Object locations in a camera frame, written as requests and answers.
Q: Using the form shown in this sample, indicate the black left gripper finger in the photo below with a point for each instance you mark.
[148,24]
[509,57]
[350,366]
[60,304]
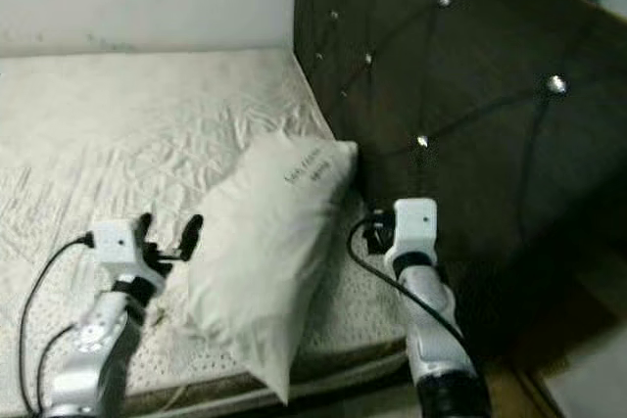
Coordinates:
[191,237]
[145,226]

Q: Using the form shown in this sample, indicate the white pillow with tree print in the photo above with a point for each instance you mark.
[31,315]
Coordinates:
[269,242]

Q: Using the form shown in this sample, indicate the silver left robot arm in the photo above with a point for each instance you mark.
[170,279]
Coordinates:
[98,349]

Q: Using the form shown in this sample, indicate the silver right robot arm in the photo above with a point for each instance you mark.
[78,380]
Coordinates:
[446,340]

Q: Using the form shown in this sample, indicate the grey quilted mattress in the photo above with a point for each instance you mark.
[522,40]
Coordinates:
[98,144]

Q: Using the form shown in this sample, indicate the dark tufted headboard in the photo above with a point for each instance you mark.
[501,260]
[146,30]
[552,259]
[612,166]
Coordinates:
[480,95]

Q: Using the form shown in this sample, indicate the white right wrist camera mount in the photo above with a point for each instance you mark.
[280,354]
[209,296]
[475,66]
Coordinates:
[413,232]

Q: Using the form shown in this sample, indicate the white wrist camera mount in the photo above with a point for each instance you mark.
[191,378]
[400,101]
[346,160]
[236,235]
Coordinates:
[413,232]
[118,242]

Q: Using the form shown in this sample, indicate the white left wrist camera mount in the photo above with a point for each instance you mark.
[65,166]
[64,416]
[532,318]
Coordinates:
[118,242]

